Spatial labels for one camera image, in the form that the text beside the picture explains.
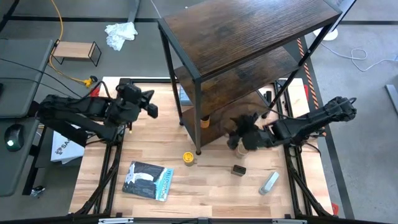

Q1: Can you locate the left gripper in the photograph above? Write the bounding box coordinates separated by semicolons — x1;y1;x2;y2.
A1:
105;82;159;128

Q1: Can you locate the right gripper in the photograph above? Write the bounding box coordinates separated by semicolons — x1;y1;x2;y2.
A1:
226;112;276;152

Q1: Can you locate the large jar tan lid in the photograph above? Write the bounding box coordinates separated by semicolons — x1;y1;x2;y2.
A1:
234;141;250;160

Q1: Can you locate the dark green spice tin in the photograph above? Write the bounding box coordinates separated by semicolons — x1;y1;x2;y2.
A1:
230;164;248;177

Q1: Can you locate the dark spice jar yellow lid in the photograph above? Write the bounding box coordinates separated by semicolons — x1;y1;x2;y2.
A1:
182;151;198;167

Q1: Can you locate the black-framed wooden shelf unit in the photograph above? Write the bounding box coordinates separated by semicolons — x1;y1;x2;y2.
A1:
157;0;343;156

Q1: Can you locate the grey stapler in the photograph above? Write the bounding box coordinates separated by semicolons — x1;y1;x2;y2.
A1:
258;171;280;196

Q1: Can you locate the crumpled white cloth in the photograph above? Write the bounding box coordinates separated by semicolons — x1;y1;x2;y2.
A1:
104;21;139;52

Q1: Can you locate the Yellowstone picture book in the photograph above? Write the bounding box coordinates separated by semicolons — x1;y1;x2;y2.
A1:
121;160;175;203

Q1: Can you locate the aluminium profile bar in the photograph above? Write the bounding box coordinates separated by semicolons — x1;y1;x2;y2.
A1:
98;217;135;224
271;218;308;224

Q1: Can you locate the white printed bag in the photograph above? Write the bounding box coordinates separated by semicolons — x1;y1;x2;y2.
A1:
50;124;86;165

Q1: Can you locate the grey desk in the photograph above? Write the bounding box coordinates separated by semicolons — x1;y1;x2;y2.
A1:
0;38;55;198

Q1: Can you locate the white tower fan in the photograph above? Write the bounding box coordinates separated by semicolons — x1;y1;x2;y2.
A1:
312;0;358;42

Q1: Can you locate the black computer mouse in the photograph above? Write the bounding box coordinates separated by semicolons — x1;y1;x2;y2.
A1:
3;123;25;152

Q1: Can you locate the small black silver clamp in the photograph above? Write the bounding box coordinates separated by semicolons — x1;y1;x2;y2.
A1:
30;185;47;199

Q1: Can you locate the grey metal bar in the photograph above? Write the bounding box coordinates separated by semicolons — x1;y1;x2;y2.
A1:
384;83;398;116

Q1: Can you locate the black table frame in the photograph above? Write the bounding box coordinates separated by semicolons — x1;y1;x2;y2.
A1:
68;77;334;218

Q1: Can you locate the small wooden wire-frame riser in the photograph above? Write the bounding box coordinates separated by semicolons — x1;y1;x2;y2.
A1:
50;39;103;68

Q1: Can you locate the yellow extension cable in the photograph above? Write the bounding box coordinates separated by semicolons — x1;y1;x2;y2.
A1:
47;0;98;88

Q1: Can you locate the black desk cable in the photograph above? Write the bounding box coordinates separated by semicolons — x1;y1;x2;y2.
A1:
0;57;83;98

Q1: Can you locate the white power cable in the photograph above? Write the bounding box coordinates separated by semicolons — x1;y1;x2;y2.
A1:
319;41;398;73

